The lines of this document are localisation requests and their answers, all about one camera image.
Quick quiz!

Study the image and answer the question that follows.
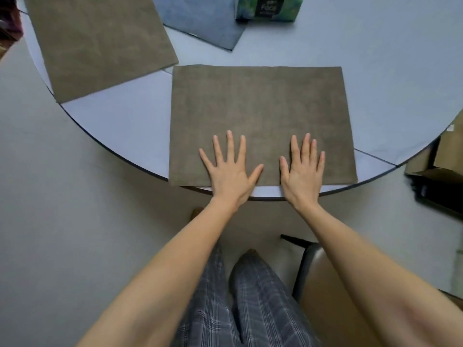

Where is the round grey marble table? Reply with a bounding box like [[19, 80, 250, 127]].
[[11, 0, 463, 203]]

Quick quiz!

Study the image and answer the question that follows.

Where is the cardboard box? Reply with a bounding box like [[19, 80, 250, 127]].
[[405, 111, 463, 177]]

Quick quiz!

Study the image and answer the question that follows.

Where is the brown placemat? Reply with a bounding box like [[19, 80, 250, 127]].
[[23, 0, 180, 104], [169, 65, 359, 187]]

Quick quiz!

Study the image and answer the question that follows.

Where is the person's right forearm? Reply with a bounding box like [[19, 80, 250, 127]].
[[298, 200, 463, 347]]

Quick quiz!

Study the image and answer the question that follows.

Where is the person's left hand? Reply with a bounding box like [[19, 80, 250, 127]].
[[198, 130, 265, 214]]

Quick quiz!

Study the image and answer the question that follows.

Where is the brown leather chair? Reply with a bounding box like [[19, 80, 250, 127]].
[[280, 233, 369, 347]]

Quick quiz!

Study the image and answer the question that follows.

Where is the person's right hand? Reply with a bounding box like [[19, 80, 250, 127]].
[[279, 133, 326, 214]]

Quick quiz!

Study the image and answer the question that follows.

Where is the stack of placemats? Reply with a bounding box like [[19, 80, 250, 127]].
[[150, 0, 248, 51]]

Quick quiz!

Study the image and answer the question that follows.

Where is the blue green tissue pack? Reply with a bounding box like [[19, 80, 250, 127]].
[[235, 0, 303, 24]]

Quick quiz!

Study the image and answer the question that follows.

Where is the person's left forearm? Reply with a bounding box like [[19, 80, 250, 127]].
[[78, 197, 238, 347]]

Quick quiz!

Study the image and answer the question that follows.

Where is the black metal rack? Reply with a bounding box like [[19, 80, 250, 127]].
[[409, 169, 463, 219]]

